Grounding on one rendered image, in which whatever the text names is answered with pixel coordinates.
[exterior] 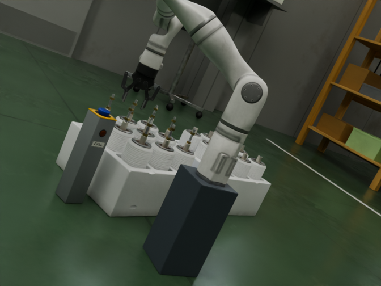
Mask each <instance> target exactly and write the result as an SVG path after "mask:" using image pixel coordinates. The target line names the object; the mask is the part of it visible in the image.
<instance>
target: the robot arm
mask: <svg viewBox="0 0 381 286"><path fill-rule="evenodd" d="M156 7H157V9H156V12H155V14H154V16H153V22H154V24H155V25H156V26H157V27H159V28H162V29H164V30H166V31H168V33H167V34H166V35H157V34H152V35H151V36H150V38H149V41H148V43H147V46H146V48H145V50H144V52H143V54H142V55H140V57H139V59H140V61H139V63H138V65H137V68H136V70H135V72H134V73H130V72H128V71H126V72H125V74H124V77H123V80H122V84H121V87H122V88H123V89H124V93H123V96H122V99H123V102H124V101H125V99H126V97H127V95H128V91H129V90H130V89H131V88H132V87H133V86H135V87H137V88H140V89H141V90H144V91H145V99H144V101H143V103H142V106H141V110H142V109H144V108H145V107H146V104H147V102H148V101H149V100H151V101H153V100H154V99H155V97H156V95H157V93H158V92H159V90H160V88H161V86H160V85H157V84H155V78H156V75H157V73H158V71H159V69H162V67H163V64H162V61H163V57H164V55H165V53H166V50H167V48H168V46H169V44H170V42H171V41H172V39H173V38H174V37H175V36H176V34H177V33H178V32H179V31H180V30H181V28H182V26H184V28H185V29H186V31H187V32H188V33H189V35H190V37H191V38H192V39H193V41H194V42H195V43H196V45H197V46H198V47H199V48H200V50H201V51H202V52H203V54H204V55H205V56H206V57H207V58H208V59H209V60H210V61H211V62H212V63H213V64H214V65H215V66H216V67H217V68H218V69H219V70H220V71H221V72H222V74H223V75H224V77H225V78H226V79H227V81H228V83H229V84H230V86H231V88H232V90H233V94H232V96H231V98H230V101H229V103H228V105H227V107H226V109H225V111H224V112H223V114H222V116H221V119H220V121H219V123H218V125H217V127H216V129H215V131H214V133H213V135H212V137H211V140H210V142H209V144H208V146H207V148H206V150H205V152H204V154H203V156H202V159H201V161H200V163H199V166H198V168H197V170H196V175H197V176H199V177H200V178H201V179H203V180H204V181H206V182H208V183H209V184H212V185H216V186H220V187H225V185H226V183H227V181H228V179H229V177H230V175H231V173H232V171H233V169H234V167H235V165H236V163H237V161H238V159H237V156H238V154H239V152H240V150H241V148H242V146H243V144H244V142H245V140H246V138H247V136H248V134H249V132H250V130H251V128H252V127H253V125H254V123H255V121H256V119H257V117H258V116H259V114H260V112H261V110H262V108H263V106H264V104H265V101H266V99H267V97H268V88H267V85H266V83H265V82H264V81H263V80H262V79H261V78H260V77H259V76H258V75H257V74H256V73H255V72H254V71H253V70H252V69H251V68H250V67H249V66H248V64H247V63H246V62H245V61H244V60H243V58H242V57H241V55H240V54H239V52H238V50H237V48H236V46H235V44H234V42H233V40H232V38H231V37H230V35H229V34H228V32H227V31H226V29H225V27H224V26H223V24H222V23H221V22H220V20H219V19H218V18H217V16H216V15H215V13H213V12H212V11H211V10H209V9H207V8H206V7H203V6H201V5H198V4H196V3H193V2H191V1H188V0H156ZM130 76H132V79H133V83H131V84H130V85H129V86H128V87H126V86H125V84H126V80H127V78H129V77H130ZM152 86H154V90H155V92H154V93H153V95H152V97H150V96H149V88H150V87H152Z"/></svg>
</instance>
